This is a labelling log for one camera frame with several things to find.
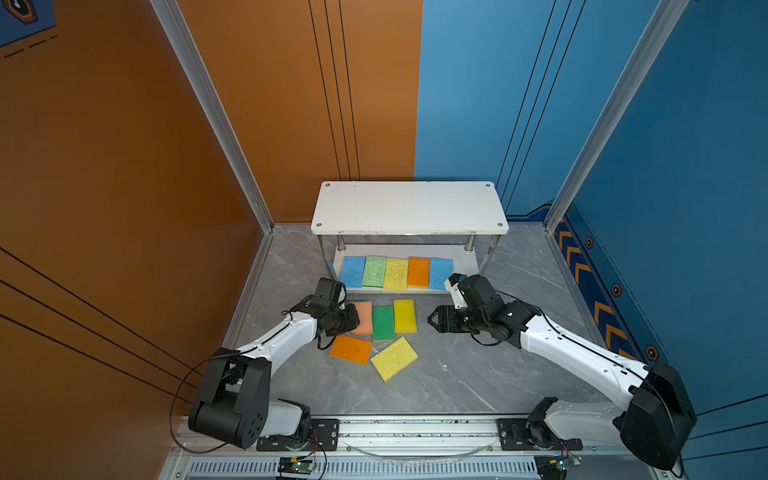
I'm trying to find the blue sponge row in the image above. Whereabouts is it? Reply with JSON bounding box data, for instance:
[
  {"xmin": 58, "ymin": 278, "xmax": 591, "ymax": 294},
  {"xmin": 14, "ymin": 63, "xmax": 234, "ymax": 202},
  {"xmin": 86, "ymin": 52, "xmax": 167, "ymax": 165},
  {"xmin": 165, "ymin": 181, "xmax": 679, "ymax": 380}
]
[
  {"xmin": 340, "ymin": 256, "xmax": 366, "ymax": 289},
  {"xmin": 428, "ymin": 258, "xmax": 454, "ymax": 291}
]

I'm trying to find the dark green sponge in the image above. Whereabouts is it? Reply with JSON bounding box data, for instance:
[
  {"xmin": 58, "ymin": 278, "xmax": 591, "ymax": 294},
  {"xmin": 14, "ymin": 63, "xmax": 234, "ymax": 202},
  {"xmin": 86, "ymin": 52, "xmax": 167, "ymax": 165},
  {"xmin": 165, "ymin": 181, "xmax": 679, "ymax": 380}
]
[{"xmin": 372, "ymin": 306, "xmax": 396, "ymax": 342}]

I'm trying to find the pale yellow sponge tilted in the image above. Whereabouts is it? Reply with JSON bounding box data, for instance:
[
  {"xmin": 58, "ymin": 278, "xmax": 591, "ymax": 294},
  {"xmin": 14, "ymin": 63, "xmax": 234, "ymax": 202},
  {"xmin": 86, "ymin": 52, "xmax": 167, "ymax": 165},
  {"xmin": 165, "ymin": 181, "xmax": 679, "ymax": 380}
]
[{"xmin": 371, "ymin": 337, "xmax": 418, "ymax": 382}]

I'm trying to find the orange sponge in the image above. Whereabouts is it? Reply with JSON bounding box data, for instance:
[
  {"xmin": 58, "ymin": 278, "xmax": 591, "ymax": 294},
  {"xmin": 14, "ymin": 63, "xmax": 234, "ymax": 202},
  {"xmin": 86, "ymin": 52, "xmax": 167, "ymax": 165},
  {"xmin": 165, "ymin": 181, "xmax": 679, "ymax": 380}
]
[
  {"xmin": 407, "ymin": 257, "xmax": 431, "ymax": 289},
  {"xmin": 329, "ymin": 335, "xmax": 373, "ymax": 365}
]

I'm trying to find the pale yellow sponge row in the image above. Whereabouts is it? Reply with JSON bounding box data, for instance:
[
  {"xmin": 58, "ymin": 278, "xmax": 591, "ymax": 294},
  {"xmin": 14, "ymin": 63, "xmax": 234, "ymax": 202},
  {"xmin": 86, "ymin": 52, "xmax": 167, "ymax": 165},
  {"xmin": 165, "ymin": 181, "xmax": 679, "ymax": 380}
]
[{"xmin": 382, "ymin": 258, "xmax": 409, "ymax": 292}]

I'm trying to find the bright yellow sponge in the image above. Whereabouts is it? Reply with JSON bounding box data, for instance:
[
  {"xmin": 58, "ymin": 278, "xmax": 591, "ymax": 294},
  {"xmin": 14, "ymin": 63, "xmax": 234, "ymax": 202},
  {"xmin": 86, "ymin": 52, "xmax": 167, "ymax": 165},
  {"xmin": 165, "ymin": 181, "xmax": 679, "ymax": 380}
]
[{"xmin": 393, "ymin": 299, "xmax": 418, "ymax": 334}]

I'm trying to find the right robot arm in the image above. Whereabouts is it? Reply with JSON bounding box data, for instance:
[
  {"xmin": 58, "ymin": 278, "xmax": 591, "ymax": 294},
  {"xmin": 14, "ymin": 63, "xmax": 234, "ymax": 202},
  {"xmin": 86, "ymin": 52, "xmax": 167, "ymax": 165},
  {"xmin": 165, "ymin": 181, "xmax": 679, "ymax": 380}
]
[{"xmin": 427, "ymin": 274, "xmax": 697, "ymax": 476}]

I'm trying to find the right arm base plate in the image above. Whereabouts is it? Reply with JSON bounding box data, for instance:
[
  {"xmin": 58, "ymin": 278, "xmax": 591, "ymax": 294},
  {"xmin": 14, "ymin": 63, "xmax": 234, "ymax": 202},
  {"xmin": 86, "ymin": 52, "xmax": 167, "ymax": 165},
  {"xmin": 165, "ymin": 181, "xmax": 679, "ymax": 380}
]
[{"xmin": 496, "ymin": 417, "xmax": 583, "ymax": 452}]

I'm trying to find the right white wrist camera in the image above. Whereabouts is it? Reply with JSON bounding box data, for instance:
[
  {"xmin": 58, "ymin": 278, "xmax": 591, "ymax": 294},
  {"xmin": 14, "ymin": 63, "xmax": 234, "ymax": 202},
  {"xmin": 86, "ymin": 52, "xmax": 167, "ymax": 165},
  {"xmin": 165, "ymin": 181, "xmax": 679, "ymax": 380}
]
[{"xmin": 444, "ymin": 273, "xmax": 467, "ymax": 310}]

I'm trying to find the pink sponge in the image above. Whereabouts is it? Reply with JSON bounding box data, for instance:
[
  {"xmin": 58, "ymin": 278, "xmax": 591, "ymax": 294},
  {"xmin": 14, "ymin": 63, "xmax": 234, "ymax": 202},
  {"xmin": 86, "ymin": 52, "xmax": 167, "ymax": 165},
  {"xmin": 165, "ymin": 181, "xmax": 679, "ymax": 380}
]
[{"xmin": 351, "ymin": 301, "xmax": 374, "ymax": 336}]

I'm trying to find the circuit board right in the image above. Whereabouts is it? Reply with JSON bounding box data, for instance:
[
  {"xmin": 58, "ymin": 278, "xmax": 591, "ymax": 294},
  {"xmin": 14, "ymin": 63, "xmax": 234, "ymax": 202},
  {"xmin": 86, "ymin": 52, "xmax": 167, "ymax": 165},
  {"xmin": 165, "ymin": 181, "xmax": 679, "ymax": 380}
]
[{"xmin": 534, "ymin": 456, "xmax": 582, "ymax": 480}]

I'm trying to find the aluminium front rail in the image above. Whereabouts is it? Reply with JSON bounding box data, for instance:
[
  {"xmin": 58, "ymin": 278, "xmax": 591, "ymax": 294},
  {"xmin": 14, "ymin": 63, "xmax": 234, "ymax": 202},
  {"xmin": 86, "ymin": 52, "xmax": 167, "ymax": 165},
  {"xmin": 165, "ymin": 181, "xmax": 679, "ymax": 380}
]
[{"xmin": 159, "ymin": 414, "xmax": 686, "ymax": 479}]

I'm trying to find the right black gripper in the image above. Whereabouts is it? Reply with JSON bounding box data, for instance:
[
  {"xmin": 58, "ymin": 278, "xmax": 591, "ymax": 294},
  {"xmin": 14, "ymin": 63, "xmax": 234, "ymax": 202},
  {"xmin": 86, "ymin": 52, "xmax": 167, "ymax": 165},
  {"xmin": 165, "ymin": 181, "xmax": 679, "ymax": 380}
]
[{"xmin": 423, "ymin": 305, "xmax": 488, "ymax": 333}]

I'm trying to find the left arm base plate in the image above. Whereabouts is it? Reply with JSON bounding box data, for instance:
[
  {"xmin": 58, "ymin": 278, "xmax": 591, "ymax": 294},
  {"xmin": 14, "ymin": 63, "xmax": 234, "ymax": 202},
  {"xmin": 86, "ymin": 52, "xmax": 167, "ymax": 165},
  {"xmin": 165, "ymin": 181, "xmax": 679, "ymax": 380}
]
[{"xmin": 255, "ymin": 417, "xmax": 340, "ymax": 452}]

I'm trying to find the light green sponge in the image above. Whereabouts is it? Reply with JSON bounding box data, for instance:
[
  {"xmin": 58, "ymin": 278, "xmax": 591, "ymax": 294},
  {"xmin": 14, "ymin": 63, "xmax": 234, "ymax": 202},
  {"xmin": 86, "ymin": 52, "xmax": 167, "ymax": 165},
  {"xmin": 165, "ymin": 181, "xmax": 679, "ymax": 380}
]
[{"xmin": 362, "ymin": 256, "xmax": 388, "ymax": 288}]

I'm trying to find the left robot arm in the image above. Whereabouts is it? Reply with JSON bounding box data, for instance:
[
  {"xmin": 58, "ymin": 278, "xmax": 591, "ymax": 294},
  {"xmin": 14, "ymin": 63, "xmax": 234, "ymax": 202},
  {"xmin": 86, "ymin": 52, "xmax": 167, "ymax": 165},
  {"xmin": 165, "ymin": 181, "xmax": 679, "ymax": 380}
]
[{"xmin": 169, "ymin": 278, "xmax": 360, "ymax": 455}]

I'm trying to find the green circuit board left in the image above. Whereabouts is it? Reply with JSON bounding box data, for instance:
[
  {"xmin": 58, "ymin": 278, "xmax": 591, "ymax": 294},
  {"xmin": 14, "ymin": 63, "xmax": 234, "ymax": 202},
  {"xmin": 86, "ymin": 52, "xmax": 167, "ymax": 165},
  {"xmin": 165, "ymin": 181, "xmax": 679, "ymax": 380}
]
[{"xmin": 277, "ymin": 457, "xmax": 316, "ymax": 478}]

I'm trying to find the white two-tier shelf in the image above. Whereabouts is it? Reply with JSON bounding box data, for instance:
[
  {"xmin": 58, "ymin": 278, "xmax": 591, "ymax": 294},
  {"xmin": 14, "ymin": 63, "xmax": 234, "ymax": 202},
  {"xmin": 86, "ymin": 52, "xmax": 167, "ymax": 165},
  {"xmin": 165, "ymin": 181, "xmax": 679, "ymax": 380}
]
[{"xmin": 311, "ymin": 181, "xmax": 509, "ymax": 280}]

